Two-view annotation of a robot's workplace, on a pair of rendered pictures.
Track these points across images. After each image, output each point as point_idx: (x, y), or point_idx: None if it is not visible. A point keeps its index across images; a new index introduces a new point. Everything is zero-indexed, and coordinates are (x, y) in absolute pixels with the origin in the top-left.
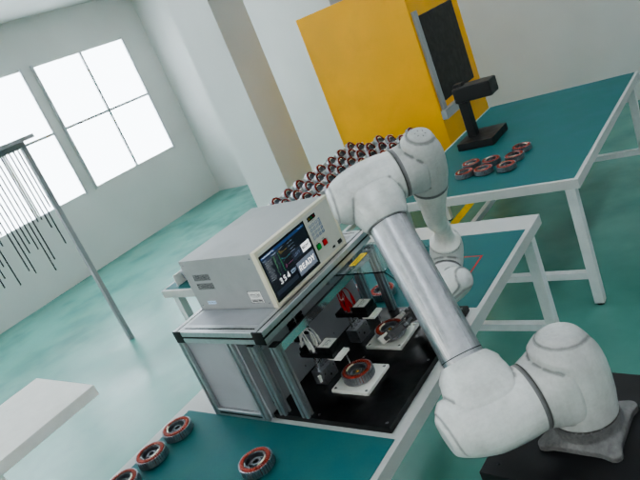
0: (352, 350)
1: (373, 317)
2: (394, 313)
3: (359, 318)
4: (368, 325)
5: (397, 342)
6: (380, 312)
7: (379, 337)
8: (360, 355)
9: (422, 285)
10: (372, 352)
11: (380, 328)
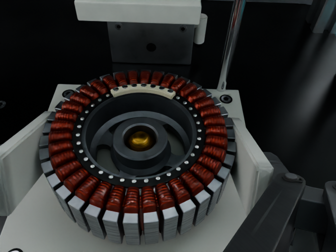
0: (68, 53)
1: (76, 7)
2: (326, 104)
3: (259, 12)
4: (190, 39)
5: (52, 231)
6: (311, 54)
7: (35, 119)
8: (17, 89)
9: None
10: (22, 128)
11: (123, 90)
